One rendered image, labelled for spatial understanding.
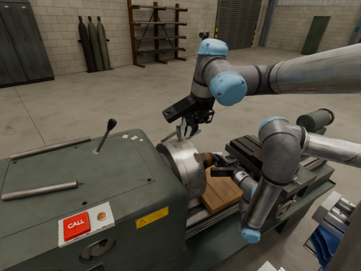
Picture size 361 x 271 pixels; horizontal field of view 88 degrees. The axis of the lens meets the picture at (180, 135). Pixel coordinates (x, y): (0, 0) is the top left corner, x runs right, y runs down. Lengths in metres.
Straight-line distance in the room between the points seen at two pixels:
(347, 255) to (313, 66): 0.28
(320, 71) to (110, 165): 0.67
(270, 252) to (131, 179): 1.65
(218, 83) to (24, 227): 0.62
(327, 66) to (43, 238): 0.71
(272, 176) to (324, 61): 0.38
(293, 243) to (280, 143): 1.67
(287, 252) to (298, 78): 1.88
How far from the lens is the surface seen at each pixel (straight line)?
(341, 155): 0.85
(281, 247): 2.17
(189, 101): 0.61
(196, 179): 0.83
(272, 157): 0.66
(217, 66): 0.48
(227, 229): 1.43
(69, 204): 0.68
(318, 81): 0.41
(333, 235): 1.04
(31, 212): 0.71
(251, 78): 0.48
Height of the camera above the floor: 1.74
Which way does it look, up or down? 33 degrees down
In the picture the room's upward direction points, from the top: 2 degrees clockwise
